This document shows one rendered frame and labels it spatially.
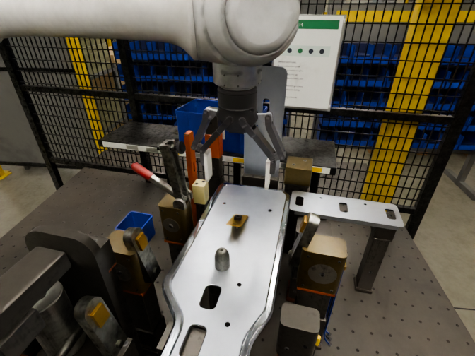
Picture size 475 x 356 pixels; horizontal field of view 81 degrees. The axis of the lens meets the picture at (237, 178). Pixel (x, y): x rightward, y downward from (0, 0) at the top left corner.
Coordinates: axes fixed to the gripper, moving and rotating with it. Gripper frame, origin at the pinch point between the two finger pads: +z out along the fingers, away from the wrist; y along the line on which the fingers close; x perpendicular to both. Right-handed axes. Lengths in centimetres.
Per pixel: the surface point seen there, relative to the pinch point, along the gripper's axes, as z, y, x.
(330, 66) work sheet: -15, 19, 54
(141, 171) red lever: 1.2, -23.8, -0.8
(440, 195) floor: 115, 141, 198
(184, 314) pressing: 14.5, -3.5, -25.1
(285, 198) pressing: 14.8, 10.5, 15.9
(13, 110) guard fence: 45, -237, 130
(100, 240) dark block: 2.5, -19.2, -22.5
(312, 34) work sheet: -25, 12, 54
